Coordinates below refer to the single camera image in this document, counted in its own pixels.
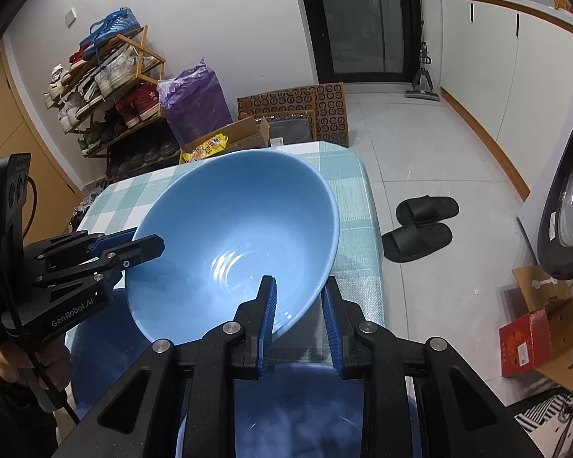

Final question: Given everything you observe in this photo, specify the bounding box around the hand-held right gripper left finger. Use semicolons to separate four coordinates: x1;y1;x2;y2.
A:
50;275;278;458

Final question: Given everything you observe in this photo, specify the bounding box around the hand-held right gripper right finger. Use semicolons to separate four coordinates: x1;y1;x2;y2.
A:
321;277;531;458

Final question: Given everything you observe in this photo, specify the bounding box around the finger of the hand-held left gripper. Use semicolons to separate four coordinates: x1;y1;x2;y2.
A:
36;234;166;292
24;226;137;262

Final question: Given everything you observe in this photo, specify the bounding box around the light blue bowl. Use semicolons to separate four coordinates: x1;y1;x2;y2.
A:
125;149;341;347
69;289;185;421

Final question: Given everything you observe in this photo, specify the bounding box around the dark blue bowl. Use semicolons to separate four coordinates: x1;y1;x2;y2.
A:
176;361;422;458

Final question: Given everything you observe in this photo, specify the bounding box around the person's left hand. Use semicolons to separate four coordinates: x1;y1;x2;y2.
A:
0;341;73;392

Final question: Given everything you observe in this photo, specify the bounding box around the pile of dark shoes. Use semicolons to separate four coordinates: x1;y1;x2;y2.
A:
69;176;108;230

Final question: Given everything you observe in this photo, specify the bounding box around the teal checkered tablecloth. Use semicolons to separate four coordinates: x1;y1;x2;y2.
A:
64;145;387;369

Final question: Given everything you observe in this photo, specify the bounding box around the yellow snack packet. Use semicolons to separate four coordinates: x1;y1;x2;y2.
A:
182;134;230;163

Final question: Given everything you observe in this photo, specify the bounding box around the black slipper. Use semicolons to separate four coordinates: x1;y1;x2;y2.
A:
395;195;460;227
381;223;453;263

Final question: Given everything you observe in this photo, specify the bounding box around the wooden shoe rack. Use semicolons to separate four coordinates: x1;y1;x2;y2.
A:
79;26;182;177
43;7;180;177

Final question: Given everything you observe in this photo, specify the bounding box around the wooden door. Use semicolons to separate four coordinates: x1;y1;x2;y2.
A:
0;40;84;230

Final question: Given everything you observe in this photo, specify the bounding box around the plain cardboard box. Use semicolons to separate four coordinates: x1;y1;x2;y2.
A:
180;115;272;165

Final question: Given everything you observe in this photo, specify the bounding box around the purple plastic bag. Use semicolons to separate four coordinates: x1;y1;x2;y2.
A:
157;60;234;151

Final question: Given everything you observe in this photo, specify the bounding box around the silver foil bag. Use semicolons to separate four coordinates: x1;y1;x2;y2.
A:
265;111;316;146

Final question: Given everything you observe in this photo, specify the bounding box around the red and brown cardboard box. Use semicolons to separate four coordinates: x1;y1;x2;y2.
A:
499;266;573;392

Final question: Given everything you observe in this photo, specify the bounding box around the patterned cardboard box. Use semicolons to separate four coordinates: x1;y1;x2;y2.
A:
237;82;350;148

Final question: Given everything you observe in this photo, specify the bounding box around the black white striped mat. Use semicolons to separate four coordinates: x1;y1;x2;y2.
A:
515;384;573;458

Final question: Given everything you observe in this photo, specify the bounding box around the grey floor mop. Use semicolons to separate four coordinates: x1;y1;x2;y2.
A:
405;42;441;101

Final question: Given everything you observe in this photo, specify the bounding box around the washing machine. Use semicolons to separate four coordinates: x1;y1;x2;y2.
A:
518;33;573;280

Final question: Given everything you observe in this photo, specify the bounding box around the white cabinet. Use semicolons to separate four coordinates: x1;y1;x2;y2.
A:
440;0;573;192

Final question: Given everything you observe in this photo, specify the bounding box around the black glass door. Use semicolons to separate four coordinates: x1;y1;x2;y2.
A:
293;0;423;84

